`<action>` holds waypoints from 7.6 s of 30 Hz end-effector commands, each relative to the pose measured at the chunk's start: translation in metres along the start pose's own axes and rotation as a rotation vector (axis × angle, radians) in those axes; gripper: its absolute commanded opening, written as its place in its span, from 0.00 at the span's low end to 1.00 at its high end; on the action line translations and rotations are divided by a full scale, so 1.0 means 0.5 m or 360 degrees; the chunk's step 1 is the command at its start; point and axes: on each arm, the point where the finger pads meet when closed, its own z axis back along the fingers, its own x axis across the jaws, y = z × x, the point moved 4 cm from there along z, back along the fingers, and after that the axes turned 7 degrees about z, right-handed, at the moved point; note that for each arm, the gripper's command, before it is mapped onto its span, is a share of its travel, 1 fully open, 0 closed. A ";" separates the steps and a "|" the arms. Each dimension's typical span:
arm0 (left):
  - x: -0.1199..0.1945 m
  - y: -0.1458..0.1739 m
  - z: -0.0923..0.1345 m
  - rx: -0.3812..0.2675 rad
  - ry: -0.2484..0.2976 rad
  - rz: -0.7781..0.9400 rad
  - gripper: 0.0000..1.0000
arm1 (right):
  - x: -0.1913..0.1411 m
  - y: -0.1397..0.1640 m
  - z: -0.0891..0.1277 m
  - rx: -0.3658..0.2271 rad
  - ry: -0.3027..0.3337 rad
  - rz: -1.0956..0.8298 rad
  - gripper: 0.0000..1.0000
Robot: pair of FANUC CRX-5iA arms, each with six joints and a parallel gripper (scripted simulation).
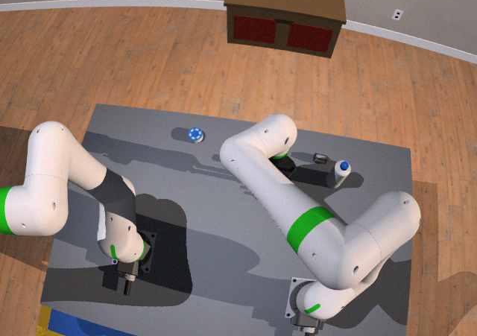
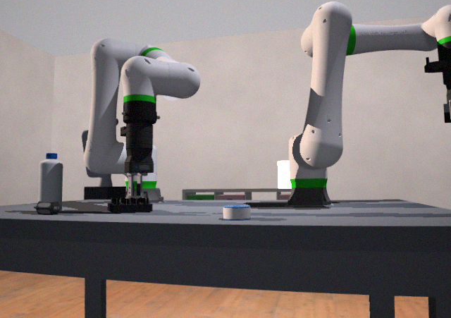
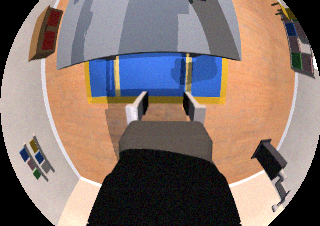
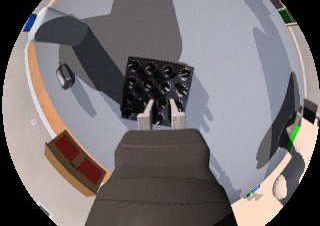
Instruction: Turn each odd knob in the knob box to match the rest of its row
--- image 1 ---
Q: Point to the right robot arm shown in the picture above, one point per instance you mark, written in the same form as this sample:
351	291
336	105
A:
339	256

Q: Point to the white bottle with blue cap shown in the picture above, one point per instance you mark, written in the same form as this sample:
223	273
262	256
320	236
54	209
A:
338	173

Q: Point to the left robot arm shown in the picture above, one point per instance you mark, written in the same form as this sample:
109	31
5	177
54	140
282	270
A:
40	206

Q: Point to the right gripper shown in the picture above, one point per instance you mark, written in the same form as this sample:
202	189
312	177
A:
285	165

